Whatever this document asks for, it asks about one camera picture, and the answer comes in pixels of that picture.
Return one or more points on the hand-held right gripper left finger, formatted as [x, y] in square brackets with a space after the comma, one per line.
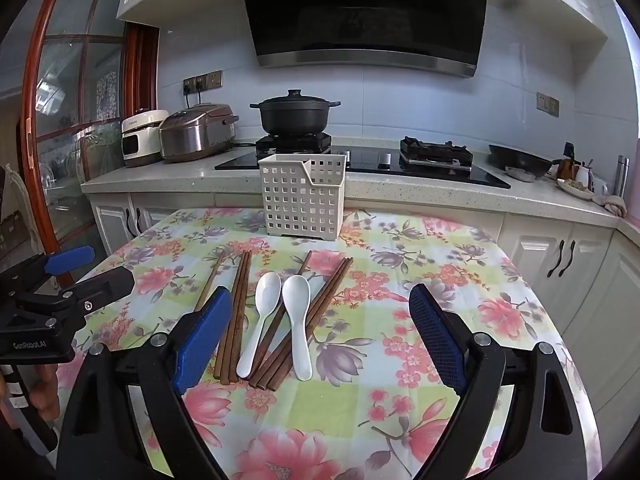
[200, 340]

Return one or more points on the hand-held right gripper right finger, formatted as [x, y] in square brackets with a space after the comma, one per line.
[440, 340]

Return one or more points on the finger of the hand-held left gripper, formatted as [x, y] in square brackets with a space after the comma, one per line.
[70, 259]
[105, 285]

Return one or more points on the brown wooden chopstick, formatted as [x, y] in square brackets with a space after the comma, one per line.
[327, 285]
[269, 347]
[336, 286]
[240, 320]
[229, 320]
[212, 275]

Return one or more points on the white ceramic spoon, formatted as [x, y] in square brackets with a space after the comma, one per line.
[297, 295]
[267, 290]

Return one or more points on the white perforated plastic basket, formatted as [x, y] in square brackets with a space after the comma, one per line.
[300, 200]

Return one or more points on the person's left hand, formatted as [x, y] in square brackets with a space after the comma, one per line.
[42, 390]

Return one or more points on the floral tablecloth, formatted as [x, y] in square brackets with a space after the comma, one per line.
[400, 270]

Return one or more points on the white electric cooker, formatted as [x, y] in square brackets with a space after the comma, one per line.
[142, 140]

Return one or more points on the bronze steel rice cooker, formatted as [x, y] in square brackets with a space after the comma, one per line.
[197, 132]

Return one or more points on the grey hob knob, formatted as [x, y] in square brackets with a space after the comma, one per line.
[384, 160]

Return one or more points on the black burner grate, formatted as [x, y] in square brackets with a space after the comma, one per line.
[295, 142]
[435, 150]

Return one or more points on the black glass gas hob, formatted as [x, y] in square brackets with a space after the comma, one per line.
[370, 160]

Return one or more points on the black wok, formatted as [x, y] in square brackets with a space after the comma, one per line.
[520, 159]

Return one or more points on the plate with food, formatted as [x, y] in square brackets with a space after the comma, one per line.
[575, 190]

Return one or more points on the red wooden glass door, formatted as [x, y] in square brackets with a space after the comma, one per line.
[142, 70]

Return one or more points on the amber oil bottle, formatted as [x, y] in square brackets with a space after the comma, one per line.
[566, 165]

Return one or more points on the beige dishcloth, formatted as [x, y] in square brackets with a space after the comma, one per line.
[610, 205]

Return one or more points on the black casserole pot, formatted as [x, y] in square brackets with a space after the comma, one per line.
[295, 120]

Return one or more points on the steel thermos flask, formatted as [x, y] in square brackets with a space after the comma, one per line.
[621, 175]

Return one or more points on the black pot lid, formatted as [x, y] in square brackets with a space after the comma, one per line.
[295, 99]

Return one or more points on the black range hood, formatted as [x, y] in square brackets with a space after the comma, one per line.
[365, 10]

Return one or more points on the gold wall socket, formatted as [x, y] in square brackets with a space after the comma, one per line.
[215, 79]
[201, 82]
[189, 85]

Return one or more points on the gold wall switch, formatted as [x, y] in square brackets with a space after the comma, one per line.
[547, 104]

